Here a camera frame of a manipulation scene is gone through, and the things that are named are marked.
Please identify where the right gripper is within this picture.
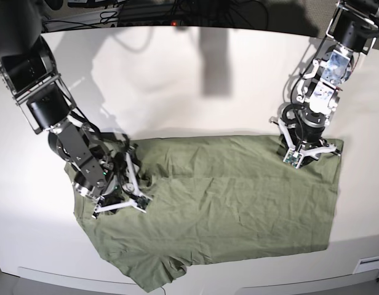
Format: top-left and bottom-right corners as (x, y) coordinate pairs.
(98, 144), (146, 213)

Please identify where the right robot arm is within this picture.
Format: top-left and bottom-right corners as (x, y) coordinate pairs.
(0, 1), (151, 218)

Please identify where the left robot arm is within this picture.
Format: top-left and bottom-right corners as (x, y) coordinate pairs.
(276, 1), (379, 168)

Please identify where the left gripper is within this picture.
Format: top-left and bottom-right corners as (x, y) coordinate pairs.
(277, 121), (330, 168)

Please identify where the black power strip red light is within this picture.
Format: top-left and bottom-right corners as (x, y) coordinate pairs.
(117, 19), (183, 27)

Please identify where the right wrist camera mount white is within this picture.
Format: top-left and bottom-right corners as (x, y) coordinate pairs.
(92, 144), (153, 219)

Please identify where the green T-shirt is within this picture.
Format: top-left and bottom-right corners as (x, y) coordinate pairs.
(74, 135), (341, 292)

